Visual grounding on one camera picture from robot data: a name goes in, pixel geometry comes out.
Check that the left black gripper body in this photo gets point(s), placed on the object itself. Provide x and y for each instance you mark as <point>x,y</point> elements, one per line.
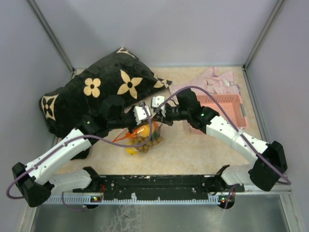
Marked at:
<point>126,120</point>

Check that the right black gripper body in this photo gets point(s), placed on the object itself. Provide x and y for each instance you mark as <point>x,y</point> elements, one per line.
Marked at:
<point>173,113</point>

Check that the clear zip top bag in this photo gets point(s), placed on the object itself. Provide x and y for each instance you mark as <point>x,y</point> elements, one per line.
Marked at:
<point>125,135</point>

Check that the yellow orange fruit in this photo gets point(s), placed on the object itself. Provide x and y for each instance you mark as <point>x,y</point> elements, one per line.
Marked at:
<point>145,131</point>

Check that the brown longan bunch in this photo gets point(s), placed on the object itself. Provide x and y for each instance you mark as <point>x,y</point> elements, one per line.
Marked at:
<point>144,148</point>

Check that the yellow lemon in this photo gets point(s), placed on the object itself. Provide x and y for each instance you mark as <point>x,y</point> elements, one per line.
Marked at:
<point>132,151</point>

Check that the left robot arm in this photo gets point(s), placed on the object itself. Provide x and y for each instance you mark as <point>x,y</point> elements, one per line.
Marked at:
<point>37,180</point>

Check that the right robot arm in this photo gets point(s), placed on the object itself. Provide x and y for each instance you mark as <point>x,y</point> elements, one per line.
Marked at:
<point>266,161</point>

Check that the pink crumpled cloth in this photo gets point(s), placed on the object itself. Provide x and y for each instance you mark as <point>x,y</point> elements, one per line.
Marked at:
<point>211,82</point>

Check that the pink plastic basket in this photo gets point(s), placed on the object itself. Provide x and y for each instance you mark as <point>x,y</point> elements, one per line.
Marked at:
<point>232,105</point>

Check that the black floral pillow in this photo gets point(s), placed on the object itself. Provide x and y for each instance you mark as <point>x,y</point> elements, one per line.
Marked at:
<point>119,73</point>

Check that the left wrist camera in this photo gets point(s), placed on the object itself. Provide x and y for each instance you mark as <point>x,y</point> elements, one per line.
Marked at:
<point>141,111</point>

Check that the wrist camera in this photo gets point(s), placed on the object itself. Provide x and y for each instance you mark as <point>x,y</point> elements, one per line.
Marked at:
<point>158,105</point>
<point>141,111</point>

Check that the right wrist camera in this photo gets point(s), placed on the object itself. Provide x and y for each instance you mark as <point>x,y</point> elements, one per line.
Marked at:
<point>158,105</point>

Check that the aluminium frame post right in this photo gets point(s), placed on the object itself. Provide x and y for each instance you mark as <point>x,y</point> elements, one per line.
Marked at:
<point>274,14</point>

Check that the aluminium frame post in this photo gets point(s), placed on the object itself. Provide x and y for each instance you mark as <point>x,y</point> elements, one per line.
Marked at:
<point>51,35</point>
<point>274,14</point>

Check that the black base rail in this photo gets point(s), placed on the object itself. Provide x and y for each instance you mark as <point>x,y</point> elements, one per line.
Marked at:
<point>166,189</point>

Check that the aluminium frame post left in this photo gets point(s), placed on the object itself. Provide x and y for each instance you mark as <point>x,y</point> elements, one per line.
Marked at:
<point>51,35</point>

